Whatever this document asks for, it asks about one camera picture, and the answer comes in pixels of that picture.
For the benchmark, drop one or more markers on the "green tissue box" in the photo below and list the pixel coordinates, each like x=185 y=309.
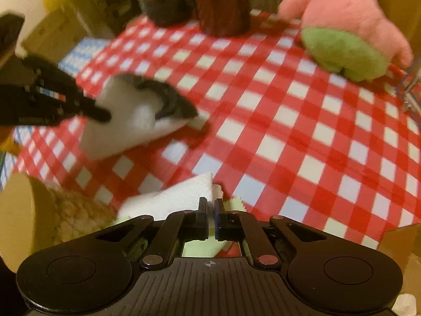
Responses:
x=204 y=246

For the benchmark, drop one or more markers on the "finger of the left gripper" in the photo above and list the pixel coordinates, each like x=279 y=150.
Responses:
x=33 y=106
x=52 y=78

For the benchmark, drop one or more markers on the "pink starfish plush toy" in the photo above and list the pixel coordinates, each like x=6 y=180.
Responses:
x=350 y=37

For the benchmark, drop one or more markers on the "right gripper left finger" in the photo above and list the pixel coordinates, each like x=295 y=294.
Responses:
x=179 y=228

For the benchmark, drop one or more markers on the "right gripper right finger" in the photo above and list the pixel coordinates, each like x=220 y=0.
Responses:
x=246 y=230

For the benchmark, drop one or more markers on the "red white checkered tablecloth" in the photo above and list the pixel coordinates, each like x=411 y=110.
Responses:
x=273 y=129

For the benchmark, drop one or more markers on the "white grey sock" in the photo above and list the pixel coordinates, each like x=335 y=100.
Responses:
x=142 y=110

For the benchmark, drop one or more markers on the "dark red cylindrical canister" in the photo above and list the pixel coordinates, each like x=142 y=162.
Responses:
x=223 y=18

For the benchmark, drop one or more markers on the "brown cardboard box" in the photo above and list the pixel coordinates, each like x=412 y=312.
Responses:
x=403 y=246

